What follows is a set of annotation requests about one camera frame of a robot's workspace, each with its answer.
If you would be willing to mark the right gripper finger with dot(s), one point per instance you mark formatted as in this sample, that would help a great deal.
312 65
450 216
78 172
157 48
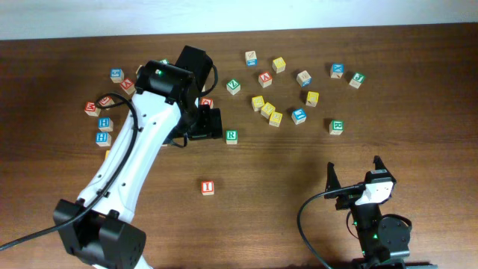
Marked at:
379 165
332 182

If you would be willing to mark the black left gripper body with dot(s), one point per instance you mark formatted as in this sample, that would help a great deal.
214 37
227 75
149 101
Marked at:
208 125

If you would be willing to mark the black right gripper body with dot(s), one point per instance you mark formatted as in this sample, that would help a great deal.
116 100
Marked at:
347 199

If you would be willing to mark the green r block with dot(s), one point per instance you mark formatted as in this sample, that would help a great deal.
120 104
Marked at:
231 137
336 127

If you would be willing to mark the red letter I block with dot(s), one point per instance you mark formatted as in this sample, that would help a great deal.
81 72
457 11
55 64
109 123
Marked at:
207 188

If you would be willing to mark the red A block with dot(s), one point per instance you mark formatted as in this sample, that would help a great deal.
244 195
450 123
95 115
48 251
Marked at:
265 79

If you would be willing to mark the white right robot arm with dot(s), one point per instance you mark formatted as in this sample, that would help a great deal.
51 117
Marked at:
384 238

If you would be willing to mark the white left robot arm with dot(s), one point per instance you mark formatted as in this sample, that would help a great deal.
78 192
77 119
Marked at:
97 228

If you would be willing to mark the red O block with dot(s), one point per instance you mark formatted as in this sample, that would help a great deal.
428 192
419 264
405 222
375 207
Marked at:
208 102

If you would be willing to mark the green Z block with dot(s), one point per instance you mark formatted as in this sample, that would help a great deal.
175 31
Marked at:
233 87

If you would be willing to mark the yellow block cluster left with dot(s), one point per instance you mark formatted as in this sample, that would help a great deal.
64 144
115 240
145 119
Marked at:
257 103

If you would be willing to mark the yellow block cluster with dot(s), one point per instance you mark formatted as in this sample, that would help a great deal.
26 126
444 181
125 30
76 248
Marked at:
267 109
257 103
275 119

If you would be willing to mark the yellow block cluster middle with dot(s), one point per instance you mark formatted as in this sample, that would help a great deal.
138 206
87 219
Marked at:
267 109

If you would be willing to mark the yellow block cluster bottom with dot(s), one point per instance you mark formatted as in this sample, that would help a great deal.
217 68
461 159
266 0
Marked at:
275 119

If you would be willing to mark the blue I block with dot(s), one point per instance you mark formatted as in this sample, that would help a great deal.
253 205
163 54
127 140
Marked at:
298 116

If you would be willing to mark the blue side block top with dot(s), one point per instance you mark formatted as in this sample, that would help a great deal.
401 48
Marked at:
251 58

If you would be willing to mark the green J block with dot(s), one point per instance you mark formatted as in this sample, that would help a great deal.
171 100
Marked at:
357 80

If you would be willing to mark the yellow block right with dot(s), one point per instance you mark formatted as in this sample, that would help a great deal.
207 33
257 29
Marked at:
312 98

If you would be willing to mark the red N block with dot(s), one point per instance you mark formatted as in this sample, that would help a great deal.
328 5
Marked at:
128 86

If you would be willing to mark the yellow block top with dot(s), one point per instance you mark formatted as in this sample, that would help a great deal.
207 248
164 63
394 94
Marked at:
279 65

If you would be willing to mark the blue X block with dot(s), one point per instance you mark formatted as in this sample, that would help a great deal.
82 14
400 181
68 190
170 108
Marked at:
337 70

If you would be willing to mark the blue H block upper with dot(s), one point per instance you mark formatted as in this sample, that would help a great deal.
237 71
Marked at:
105 124

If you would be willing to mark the blue h block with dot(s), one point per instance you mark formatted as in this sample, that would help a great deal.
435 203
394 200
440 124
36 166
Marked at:
103 139
105 124

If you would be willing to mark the blue S block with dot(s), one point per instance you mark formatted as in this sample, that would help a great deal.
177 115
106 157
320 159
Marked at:
116 75

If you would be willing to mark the blue D side block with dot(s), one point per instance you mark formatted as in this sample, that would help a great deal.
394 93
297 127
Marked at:
303 78

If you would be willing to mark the red S block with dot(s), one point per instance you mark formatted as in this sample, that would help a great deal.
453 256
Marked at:
105 103

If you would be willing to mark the blue H block lower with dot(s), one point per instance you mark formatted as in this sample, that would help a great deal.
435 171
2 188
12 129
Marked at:
103 139

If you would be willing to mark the red M block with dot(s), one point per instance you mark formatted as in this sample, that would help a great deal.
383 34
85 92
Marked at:
91 109

